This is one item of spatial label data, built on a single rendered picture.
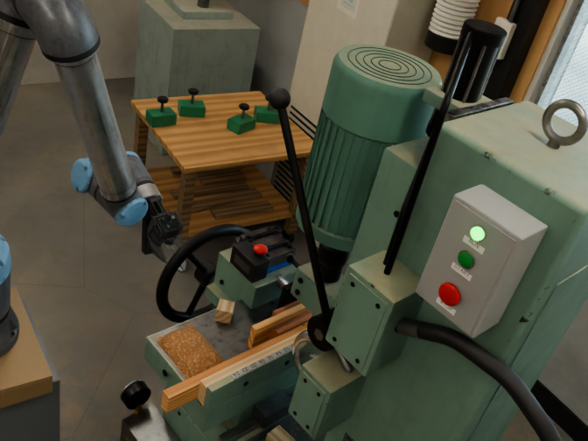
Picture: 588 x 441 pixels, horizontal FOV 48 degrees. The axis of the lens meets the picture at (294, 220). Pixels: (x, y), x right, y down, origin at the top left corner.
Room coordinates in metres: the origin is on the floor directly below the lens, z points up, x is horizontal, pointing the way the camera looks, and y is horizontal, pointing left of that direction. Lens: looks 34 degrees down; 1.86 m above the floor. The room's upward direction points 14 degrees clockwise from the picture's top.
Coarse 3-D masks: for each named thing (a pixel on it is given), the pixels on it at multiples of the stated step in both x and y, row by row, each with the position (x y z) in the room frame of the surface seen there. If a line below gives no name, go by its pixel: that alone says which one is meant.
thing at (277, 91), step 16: (272, 96) 0.94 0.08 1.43; (288, 96) 0.95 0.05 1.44; (288, 128) 0.93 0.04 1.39; (288, 144) 0.92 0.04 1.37; (304, 208) 0.88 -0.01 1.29; (304, 224) 0.87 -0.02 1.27; (320, 272) 0.84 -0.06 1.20; (320, 288) 0.83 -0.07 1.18; (320, 304) 0.82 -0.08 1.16; (320, 320) 0.79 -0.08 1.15; (320, 336) 0.78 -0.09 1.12; (336, 352) 0.78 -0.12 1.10; (352, 368) 0.76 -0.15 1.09
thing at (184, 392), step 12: (288, 336) 0.95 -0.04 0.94; (252, 348) 0.90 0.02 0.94; (264, 348) 0.90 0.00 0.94; (228, 360) 0.85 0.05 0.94; (240, 360) 0.86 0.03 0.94; (204, 372) 0.81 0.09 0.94; (216, 372) 0.82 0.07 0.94; (180, 384) 0.77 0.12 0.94; (192, 384) 0.78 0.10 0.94; (168, 396) 0.74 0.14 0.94; (180, 396) 0.76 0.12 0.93; (192, 396) 0.78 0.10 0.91; (168, 408) 0.74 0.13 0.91
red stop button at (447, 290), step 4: (444, 284) 0.66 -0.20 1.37; (448, 284) 0.66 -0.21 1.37; (452, 284) 0.66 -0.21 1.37; (440, 288) 0.66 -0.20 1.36; (444, 288) 0.66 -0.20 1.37; (448, 288) 0.66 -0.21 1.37; (452, 288) 0.65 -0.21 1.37; (456, 288) 0.66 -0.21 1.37; (440, 292) 0.66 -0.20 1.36; (444, 292) 0.66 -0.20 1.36; (448, 292) 0.65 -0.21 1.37; (452, 292) 0.65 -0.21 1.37; (456, 292) 0.65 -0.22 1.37; (440, 296) 0.66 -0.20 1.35; (444, 296) 0.66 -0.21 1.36; (448, 296) 0.65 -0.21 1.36; (452, 296) 0.65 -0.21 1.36; (456, 296) 0.65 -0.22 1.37; (444, 300) 0.66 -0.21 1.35; (448, 300) 0.65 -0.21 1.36; (452, 300) 0.65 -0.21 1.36; (456, 300) 0.65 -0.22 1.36; (448, 304) 0.65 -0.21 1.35; (452, 304) 0.65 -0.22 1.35
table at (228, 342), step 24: (216, 288) 1.12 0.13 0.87; (240, 312) 1.03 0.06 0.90; (264, 312) 1.04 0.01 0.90; (216, 336) 0.94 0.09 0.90; (240, 336) 0.96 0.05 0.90; (168, 360) 0.85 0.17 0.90; (168, 384) 0.84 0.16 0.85; (264, 384) 0.86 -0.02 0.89; (288, 384) 0.91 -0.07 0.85; (192, 408) 0.79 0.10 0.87; (216, 408) 0.78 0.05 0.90; (240, 408) 0.82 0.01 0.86
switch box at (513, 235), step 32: (480, 192) 0.71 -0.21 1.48; (448, 224) 0.69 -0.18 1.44; (480, 224) 0.66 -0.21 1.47; (512, 224) 0.66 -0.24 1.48; (544, 224) 0.68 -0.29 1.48; (448, 256) 0.68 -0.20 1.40; (480, 256) 0.65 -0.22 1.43; (512, 256) 0.63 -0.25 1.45; (416, 288) 0.70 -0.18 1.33; (480, 288) 0.64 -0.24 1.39; (512, 288) 0.66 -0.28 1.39; (480, 320) 0.63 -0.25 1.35
